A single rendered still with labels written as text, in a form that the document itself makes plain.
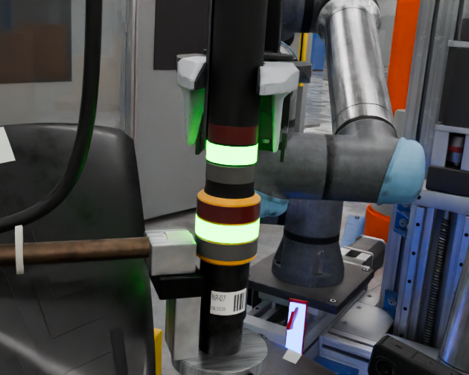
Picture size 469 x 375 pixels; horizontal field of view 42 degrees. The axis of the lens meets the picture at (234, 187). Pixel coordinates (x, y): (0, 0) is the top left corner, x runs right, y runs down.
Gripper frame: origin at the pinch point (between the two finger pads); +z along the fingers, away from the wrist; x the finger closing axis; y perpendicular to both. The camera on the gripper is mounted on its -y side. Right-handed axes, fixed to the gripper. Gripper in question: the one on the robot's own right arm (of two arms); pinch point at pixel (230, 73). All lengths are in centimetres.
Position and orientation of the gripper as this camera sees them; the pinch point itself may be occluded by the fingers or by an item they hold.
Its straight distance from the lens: 37.9
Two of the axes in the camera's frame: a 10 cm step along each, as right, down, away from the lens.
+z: -1.2, 2.5, -9.6
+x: -9.9, -0.9, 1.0
